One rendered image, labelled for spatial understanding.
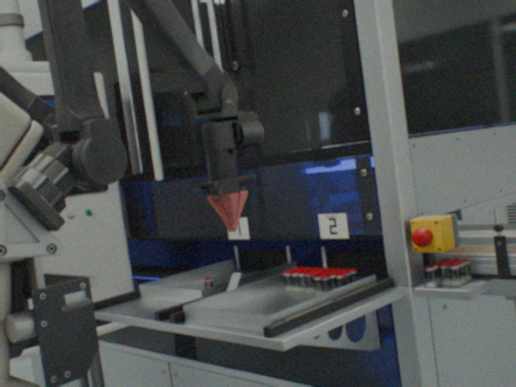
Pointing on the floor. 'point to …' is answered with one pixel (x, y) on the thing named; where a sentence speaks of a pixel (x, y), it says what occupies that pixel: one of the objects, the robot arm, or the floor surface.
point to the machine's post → (395, 188)
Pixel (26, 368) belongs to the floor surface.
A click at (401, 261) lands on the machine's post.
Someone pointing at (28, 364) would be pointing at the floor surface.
